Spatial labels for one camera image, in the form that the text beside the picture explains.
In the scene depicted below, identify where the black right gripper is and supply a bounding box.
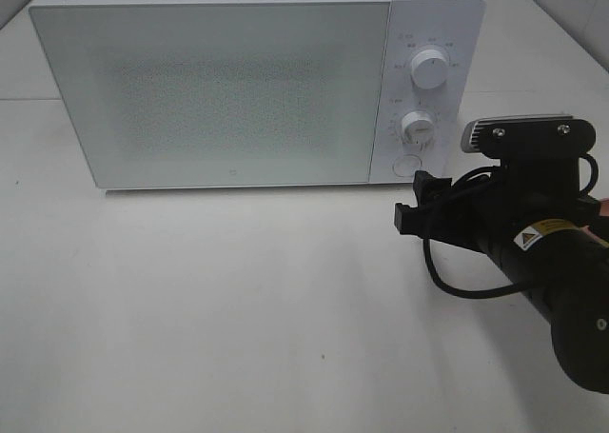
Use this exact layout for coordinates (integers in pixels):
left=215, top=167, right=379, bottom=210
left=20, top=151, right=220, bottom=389
left=394, top=159, right=579, bottom=257

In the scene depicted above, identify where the round white door button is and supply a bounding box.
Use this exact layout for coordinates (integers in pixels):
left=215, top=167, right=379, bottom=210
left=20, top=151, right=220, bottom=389
left=392, top=154, right=422, bottom=178

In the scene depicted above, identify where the white microwave door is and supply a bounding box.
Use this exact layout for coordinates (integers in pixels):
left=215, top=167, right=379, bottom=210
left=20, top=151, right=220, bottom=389
left=29, top=3, right=389, bottom=189

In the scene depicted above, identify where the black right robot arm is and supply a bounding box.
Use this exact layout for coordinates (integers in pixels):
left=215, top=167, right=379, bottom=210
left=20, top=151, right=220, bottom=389
left=394, top=160, right=608, bottom=394

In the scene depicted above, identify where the lower white timer knob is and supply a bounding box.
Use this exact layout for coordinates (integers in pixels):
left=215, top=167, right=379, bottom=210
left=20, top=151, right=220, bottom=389
left=400, top=110, right=435, bottom=145

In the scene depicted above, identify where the upper white power knob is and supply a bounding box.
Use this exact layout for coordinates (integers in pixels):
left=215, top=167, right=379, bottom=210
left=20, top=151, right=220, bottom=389
left=410, top=46, right=449, bottom=90

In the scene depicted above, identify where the white microwave oven body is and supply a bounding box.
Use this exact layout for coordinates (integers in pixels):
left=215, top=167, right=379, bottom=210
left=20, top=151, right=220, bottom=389
left=29, top=0, right=485, bottom=188

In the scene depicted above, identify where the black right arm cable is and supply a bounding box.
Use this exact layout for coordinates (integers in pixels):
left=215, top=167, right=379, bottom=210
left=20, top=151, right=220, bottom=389
left=420, top=154, right=600, bottom=301

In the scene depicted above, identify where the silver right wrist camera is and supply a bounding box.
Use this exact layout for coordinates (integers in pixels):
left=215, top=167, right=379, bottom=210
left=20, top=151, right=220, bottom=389
left=461, top=114, right=596, bottom=161

